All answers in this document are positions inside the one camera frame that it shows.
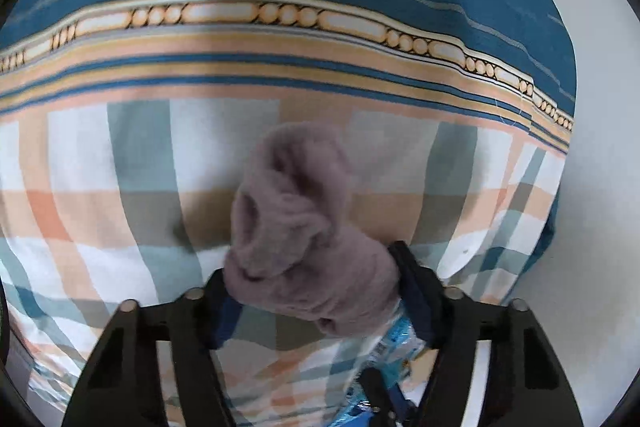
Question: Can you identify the blue snack packet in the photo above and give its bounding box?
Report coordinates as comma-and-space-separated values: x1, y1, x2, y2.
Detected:
328, 306, 425, 426

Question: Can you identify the purple knitted sock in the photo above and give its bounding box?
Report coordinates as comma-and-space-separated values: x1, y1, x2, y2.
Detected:
224, 122, 399, 337

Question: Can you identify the plaid checkered table cloth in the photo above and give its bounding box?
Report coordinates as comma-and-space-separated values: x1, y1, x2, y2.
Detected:
1, 0, 577, 426

